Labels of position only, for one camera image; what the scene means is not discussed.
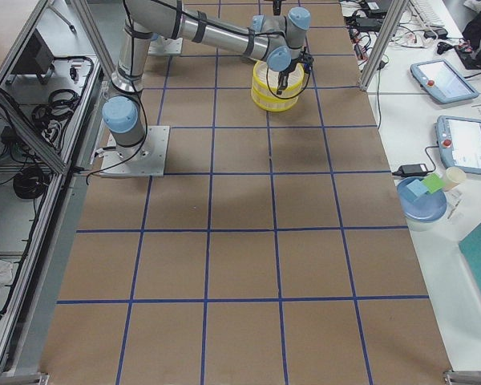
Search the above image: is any beige paper cup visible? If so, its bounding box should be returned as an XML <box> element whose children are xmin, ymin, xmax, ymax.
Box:
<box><xmin>442</xmin><ymin>166</ymin><xmax>467</xmax><ymax>192</ymax></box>

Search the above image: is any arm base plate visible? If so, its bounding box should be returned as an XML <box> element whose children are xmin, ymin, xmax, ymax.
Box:
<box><xmin>99</xmin><ymin>125</ymin><xmax>170</xmax><ymax>177</ymax></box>

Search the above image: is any near teach pendant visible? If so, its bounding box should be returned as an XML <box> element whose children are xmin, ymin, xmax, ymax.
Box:
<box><xmin>435</xmin><ymin>115</ymin><xmax>481</xmax><ymax>175</ymax></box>

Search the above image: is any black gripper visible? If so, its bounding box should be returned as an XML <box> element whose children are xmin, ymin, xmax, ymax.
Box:
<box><xmin>277</xmin><ymin>47</ymin><xmax>313</xmax><ymax>95</ymax></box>

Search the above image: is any blue plate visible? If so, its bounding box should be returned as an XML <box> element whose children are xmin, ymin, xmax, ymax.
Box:
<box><xmin>397</xmin><ymin>176</ymin><xmax>447</xmax><ymax>223</ymax></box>

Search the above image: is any teach pendant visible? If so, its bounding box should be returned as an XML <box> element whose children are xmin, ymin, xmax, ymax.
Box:
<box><xmin>410</xmin><ymin>59</ymin><xmax>479</xmax><ymax>104</ymax></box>
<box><xmin>435</xmin><ymin>115</ymin><xmax>481</xmax><ymax>175</ymax></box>

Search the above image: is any black power adapter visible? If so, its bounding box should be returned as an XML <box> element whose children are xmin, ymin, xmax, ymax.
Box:
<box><xmin>392</xmin><ymin>164</ymin><xmax>430</xmax><ymax>178</ymax></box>

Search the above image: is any blue foam cube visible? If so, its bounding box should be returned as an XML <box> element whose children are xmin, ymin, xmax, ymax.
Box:
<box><xmin>406</xmin><ymin>179</ymin><xmax>428</xmax><ymax>201</ymax></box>

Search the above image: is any yellow steamer top layer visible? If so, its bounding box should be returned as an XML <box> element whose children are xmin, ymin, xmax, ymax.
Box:
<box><xmin>252</xmin><ymin>61</ymin><xmax>305</xmax><ymax>99</ymax></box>

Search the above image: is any green foam cube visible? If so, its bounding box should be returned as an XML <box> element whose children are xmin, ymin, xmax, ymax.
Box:
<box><xmin>421</xmin><ymin>173</ymin><xmax>444</xmax><ymax>194</ymax></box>

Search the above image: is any far teach pendant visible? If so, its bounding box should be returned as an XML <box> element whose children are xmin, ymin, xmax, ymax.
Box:
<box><xmin>410</xmin><ymin>59</ymin><xmax>479</xmax><ymax>104</ymax></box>

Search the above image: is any aluminium frame post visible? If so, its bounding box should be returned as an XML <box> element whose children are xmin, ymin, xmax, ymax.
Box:
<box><xmin>359</xmin><ymin>0</ymin><xmax>407</xmax><ymax>91</ymax></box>

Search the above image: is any yellow steamer bottom layer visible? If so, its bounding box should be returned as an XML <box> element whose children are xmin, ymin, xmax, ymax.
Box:
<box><xmin>251</xmin><ymin>88</ymin><xmax>299</xmax><ymax>112</ymax></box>

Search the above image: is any yellow steamer layer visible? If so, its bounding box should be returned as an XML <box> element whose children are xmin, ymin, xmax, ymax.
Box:
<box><xmin>252</xmin><ymin>61</ymin><xmax>305</xmax><ymax>99</ymax></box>
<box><xmin>251</xmin><ymin>88</ymin><xmax>299</xmax><ymax>112</ymax></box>

